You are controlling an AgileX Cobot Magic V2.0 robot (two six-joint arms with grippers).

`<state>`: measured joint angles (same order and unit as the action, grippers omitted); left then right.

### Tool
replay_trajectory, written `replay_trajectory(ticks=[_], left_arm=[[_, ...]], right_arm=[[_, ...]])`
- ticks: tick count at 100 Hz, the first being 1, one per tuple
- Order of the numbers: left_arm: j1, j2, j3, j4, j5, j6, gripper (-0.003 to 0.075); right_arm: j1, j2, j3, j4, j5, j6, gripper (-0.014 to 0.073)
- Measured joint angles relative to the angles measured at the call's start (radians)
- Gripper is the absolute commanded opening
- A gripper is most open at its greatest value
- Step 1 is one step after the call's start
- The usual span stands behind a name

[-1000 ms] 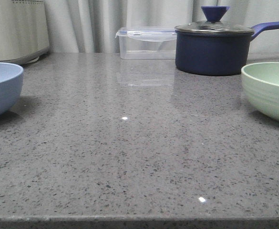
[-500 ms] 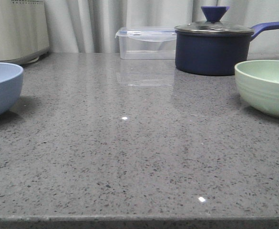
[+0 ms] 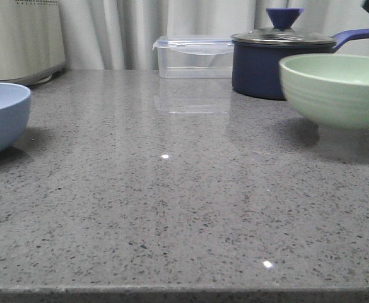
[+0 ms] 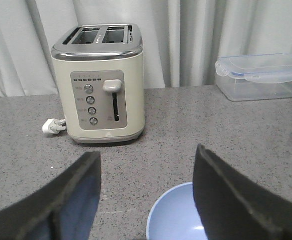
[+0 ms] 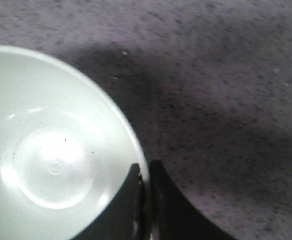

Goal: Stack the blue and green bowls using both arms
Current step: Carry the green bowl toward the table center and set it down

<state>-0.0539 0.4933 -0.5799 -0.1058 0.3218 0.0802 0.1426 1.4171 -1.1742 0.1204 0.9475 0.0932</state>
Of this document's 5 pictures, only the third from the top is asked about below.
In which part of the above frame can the light green bowl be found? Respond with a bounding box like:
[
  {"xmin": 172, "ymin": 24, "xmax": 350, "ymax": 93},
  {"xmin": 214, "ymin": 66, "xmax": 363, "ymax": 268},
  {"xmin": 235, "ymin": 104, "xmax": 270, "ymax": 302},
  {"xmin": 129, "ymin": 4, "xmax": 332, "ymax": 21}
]
[{"xmin": 279, "ymin": 54, "xmax": 369, "ymax": 129}]

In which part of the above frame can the light blue bowl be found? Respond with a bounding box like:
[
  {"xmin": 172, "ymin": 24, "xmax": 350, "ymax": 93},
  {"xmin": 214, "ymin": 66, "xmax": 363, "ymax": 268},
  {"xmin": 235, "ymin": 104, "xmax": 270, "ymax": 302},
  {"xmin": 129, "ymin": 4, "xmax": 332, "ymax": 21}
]
[{"xmin": 0, "ymin": 82, "xmax": 32, "ymax": 152}]

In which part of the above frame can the clear plastic container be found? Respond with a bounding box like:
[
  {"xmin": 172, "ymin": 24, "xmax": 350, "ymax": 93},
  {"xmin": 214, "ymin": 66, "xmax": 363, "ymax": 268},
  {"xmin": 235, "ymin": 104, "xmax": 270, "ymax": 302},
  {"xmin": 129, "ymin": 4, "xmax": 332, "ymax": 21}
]
[{"xmin": 153, "ymin": 35, "xmax": 233, "ymax": 79}]

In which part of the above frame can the dark blue saucepan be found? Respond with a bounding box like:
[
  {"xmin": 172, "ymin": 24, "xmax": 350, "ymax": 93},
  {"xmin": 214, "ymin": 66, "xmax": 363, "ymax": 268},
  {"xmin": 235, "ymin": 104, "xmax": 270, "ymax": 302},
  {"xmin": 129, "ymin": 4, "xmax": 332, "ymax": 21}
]
[{"xmin": 231, "ymin": 28, "xmax": 369, "ymax": 100}]

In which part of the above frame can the grey curtain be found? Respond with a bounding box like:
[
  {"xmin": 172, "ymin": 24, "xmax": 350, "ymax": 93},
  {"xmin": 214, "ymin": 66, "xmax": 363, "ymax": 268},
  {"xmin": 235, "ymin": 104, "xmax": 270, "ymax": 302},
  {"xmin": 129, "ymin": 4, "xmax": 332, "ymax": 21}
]
[{"xmin": 59, "ymin": 1, "xmax": 369, "ymax": 70}]

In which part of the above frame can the glass lid with blue knob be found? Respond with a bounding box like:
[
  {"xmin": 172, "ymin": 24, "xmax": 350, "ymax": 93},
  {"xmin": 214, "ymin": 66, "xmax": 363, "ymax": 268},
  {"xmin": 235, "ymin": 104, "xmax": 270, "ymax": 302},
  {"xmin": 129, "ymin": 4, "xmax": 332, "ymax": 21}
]
[{"xmin": 231, "ymin": 8, "xmax": 336, "ymax": 46}]

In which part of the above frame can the white appliance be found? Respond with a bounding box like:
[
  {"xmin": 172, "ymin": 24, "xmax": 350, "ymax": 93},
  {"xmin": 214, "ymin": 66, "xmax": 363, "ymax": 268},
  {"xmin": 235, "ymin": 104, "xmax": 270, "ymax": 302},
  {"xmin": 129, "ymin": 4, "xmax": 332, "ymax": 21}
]
[{"xmin": 0, "ymin": 1, "xmax": 66, "ymax": 85}]

